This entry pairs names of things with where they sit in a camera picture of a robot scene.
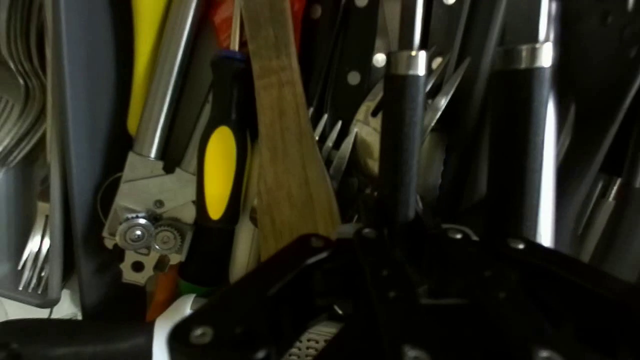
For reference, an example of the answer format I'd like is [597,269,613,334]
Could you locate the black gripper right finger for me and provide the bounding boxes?
[398,224,640,360]

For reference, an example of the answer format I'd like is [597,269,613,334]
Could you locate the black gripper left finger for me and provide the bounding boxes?
[167,225,405,360]

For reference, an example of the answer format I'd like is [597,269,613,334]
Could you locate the black handled steel tongs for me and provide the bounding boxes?
[379,0,564,250]

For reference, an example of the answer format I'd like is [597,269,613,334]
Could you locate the wooden spatula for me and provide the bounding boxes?
[239,0,344,264]

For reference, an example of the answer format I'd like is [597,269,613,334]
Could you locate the silver fork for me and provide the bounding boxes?
[15,197,54,295]
[307,107,362,191]

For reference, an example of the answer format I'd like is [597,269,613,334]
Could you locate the steel can opener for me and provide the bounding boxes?
[100,0,203,289]

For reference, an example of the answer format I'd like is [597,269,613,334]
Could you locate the grey cutlery tray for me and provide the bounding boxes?
[0,0,132,310]

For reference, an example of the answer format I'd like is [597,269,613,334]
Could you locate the yellow plastic utensil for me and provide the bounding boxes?
[127,0,173,139]

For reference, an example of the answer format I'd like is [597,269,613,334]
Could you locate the stack of silver forks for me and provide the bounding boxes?
[0,0,50,170]

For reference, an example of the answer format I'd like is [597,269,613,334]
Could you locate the black yellow handled tool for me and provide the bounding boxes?
[179,50,259,289]

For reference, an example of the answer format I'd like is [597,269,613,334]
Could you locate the black riveted knife handle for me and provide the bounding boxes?
[318,0,393,136]

